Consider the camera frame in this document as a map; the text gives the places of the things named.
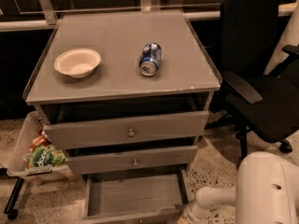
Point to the metal rail with brackets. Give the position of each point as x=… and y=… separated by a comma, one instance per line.
x=26, y=15

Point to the red snack bag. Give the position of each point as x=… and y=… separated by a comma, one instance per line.
x=42, y=139

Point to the grey drawer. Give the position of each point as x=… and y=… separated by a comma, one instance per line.
x=107, y=132
x=102, y=163
x=141, y=196

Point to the black office chair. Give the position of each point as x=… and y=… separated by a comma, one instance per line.
x=256, y=102

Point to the white paper bowl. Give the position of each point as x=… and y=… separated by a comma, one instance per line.
x=77, y=63

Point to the black cart leg with caster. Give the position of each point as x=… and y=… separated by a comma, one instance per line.
x=10, y=211

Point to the grey top drawer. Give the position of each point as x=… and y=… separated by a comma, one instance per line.
x=107, y=132

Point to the grey drawer cabinet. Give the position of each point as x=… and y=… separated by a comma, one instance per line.
x=116, y=89

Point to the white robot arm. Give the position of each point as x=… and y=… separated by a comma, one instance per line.
x=266, y=192

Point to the green snack bag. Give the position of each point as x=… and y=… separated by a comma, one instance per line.
x=46, y=156

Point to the blue soda can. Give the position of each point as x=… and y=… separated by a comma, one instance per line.
x=150, y=59

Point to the clear plastic side bin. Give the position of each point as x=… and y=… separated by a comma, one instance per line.
x=18, y=164

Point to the grey bottom drawer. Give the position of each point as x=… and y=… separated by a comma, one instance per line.
x=141, y=196

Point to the grey middle drawer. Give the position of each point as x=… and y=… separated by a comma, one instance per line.
x=102, y=163

